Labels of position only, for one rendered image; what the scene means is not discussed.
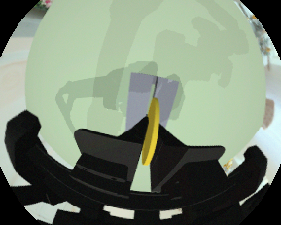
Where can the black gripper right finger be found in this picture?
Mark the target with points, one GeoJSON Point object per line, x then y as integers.
{"type": "Point", "coordinates": [170, 154]}

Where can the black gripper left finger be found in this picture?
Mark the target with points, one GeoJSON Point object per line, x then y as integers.
{"type": "Point", "coordinates": [124, 149]}

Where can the gold coin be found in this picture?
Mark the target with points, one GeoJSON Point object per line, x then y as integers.
{"type": "Point", "coordinates": [151, 137]}

